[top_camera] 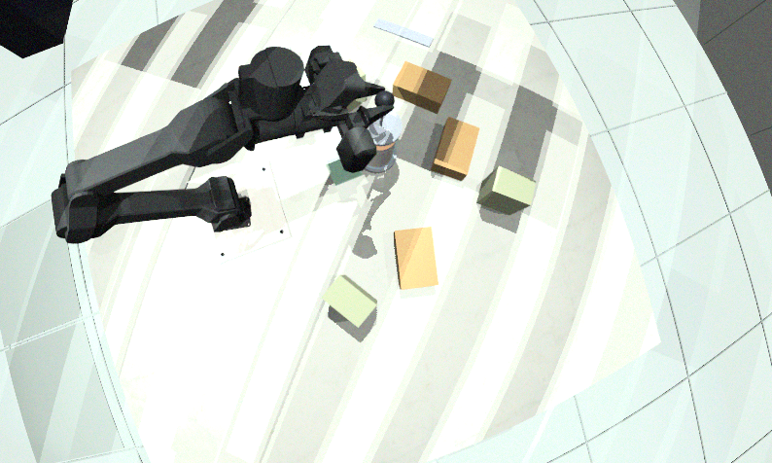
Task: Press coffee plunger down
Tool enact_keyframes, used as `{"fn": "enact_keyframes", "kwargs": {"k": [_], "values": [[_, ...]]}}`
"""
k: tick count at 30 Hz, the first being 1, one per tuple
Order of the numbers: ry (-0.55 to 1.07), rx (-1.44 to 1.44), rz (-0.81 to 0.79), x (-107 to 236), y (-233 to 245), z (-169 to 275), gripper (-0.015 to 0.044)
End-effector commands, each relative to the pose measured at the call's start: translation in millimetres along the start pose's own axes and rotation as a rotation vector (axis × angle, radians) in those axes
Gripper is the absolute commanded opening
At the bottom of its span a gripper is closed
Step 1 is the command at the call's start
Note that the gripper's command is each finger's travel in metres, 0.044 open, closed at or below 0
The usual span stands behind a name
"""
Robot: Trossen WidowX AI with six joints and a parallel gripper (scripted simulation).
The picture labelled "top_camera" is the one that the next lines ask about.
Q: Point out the french press with black knob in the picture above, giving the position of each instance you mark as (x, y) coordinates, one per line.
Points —
(385, 133)

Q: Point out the tan rectangular block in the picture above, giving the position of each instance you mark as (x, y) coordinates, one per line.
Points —
(421, 87)
(415, 253)
(455, 149)

